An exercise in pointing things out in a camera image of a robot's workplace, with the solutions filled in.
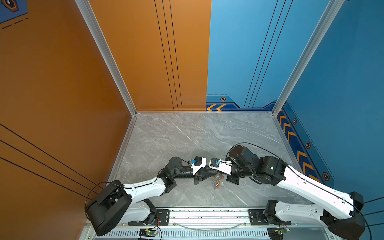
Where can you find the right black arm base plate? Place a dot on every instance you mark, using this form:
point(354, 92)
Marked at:
point(258, 218)

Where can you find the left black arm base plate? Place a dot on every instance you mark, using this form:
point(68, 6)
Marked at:
point(156, 218)

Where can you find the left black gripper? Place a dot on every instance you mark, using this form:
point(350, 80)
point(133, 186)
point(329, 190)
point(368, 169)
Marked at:
point(201, 177)

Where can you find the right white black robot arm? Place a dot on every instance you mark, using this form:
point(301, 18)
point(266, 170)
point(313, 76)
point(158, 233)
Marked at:
point(337, 211)

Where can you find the aluminium front rail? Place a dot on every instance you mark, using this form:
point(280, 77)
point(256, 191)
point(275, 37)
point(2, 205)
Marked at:
point(222, 216)

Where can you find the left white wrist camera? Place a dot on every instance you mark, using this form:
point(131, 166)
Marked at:
point(197, 163)

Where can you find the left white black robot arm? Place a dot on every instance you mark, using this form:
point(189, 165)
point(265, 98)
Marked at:
point(120, 203)

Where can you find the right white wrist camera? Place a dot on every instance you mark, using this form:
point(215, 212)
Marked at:
point(220, 165)

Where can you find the left green circuit board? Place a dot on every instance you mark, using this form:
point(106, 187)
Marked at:
point(148, 232)

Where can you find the white slotted cable duct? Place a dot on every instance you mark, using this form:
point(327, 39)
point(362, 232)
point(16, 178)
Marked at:
point(185, 234)

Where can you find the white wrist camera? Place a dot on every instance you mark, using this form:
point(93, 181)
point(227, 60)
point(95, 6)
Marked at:
point(220, 165)
point(197, 163)

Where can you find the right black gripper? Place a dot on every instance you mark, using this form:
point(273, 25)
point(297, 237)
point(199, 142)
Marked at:
point(231, 179)

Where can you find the right green circuit board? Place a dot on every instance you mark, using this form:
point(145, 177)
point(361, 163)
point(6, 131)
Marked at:
point(277, 233)

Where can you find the green circuit board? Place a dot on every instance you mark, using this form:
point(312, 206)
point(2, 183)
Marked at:
point(148, 232)
point(277, 233)

